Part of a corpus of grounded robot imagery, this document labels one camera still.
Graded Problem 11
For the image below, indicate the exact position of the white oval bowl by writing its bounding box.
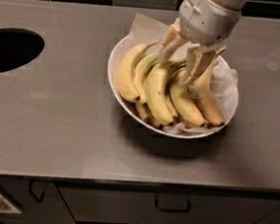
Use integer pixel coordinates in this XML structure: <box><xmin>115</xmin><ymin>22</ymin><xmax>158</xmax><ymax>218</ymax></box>
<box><xmin>107</xmin><ymin>25</ymin><xmax>239</xmax><ymax>139</ymax></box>

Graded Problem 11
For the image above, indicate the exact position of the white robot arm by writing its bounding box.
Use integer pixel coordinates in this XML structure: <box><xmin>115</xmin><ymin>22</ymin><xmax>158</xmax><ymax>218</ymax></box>
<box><xmin>158</xmin><ymin>0</ymin><xmax>247</xmax><ymax>86</ymax></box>

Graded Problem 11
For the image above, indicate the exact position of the white paper liner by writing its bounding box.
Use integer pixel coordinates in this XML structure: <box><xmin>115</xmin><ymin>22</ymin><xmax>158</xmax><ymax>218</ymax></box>
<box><xmin>118</xmin><ymin>14</ymin><xmax>239</xmax><ymax>139</ymax></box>

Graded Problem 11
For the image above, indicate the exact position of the leftmost yellow banana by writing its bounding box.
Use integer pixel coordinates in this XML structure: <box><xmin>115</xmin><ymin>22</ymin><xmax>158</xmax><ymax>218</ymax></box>
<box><xmin>116</xmin><ymin>39</ymin><xmax>160</xmax><ymax>103</ymax></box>

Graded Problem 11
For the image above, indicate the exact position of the black cabinet door handle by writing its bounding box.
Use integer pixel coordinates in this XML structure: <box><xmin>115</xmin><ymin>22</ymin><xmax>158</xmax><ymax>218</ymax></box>
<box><xmin>28</xmin><ymin>180</ymin><xmax>45</xmax><ymax>203</ymax></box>

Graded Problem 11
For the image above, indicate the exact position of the yellow banana right of middle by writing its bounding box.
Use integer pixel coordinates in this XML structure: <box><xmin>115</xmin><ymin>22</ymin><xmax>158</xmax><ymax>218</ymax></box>
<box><xmin>169</xmin><ymin>68</ymin><xmax>207</xmax><ymax>127</ymax></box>

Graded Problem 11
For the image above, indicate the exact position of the black drawer handle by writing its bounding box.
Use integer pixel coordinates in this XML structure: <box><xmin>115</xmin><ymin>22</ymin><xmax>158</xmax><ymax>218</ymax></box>
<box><xmin>154</xmin><ymin>194</ymin><xmax>191</xmax><ymax>214</ymax></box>

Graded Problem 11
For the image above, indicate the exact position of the rightmost yellow banana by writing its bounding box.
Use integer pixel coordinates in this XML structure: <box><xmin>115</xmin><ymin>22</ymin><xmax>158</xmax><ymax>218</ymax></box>
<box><xmin>190</xmin><ymin>46</ymin><xmax>226</xmax><ymax>128</ymax></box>

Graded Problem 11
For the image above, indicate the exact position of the grey drawer front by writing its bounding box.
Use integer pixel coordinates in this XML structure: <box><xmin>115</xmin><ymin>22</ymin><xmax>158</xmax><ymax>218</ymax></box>
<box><xmin>59</xmin><ymin>186</ymin><xmax>280</xmax><ymax>224</ymax></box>

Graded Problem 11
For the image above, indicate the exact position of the grey cabinet door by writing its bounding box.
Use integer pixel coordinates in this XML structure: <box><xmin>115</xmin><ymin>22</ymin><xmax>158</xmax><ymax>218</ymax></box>
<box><xmin>0</xmin><ymin>177</ymin><xmax>76</xmax><ymax>224</ymax></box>

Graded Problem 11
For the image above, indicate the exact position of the large yellow banana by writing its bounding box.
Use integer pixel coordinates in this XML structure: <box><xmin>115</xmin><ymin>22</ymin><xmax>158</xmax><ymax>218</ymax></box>
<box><xmin>144</xmin><ymin>60</ymin><xmax>183</xmax><ymax>126</ymax></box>

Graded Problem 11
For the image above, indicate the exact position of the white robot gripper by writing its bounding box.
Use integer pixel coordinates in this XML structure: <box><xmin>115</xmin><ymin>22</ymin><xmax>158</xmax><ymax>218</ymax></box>
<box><xmin>158</xmin><ymin>0</ymin><xmax>243</xmax><ymax>86</ymax></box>

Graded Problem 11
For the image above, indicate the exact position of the small lower yellow banana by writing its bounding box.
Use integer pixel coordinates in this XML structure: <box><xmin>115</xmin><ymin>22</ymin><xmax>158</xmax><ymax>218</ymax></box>
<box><xmin>135</xmin><ymin>103</ymin><xmax>163</xmax><ymax>129</ymax></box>

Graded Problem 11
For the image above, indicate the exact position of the dark round sink hole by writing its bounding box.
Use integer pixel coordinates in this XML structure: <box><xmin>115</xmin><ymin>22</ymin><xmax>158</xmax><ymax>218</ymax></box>
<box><xmin>0</xmin><ymin>28</ymin><xmax>45</xmax><ymax>73</ymax></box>

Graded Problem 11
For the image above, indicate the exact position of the greenish yellow banana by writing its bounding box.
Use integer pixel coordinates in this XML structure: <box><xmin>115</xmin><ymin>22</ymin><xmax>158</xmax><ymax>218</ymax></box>
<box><xmin>133</xmin><ymin>52</ymin><xmax>159</xmax><ymax>106</ymax></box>

